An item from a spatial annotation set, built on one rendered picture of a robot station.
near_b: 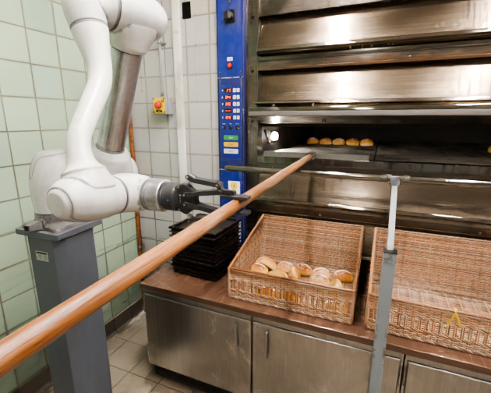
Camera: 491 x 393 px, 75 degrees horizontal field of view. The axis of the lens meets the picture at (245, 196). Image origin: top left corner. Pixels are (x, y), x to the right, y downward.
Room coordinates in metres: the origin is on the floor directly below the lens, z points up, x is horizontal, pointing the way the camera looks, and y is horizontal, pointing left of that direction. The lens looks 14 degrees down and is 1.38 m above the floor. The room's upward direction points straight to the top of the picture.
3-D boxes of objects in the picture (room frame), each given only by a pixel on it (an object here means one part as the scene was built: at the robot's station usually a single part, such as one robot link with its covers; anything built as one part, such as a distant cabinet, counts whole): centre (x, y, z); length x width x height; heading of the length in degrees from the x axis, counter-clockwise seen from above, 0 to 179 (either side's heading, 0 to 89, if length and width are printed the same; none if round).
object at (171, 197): (0.83, 0.17, 1.18); 0.09 x 0.07 x 0.08; 67
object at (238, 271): (1.44, -0.26, 0.72); 0.56 x 0.49 x 0.28; 67
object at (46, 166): (1.16, 0.69, 1.17); 0.18 x 0.16 x 0.22; 141
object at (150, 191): (0.86, 0.24, 1.18); 0.09 x 0.06 x 0.09; 157
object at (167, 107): (2.01, 0.50, 1.46); 0.10 x 0.07 x 0.10; 67
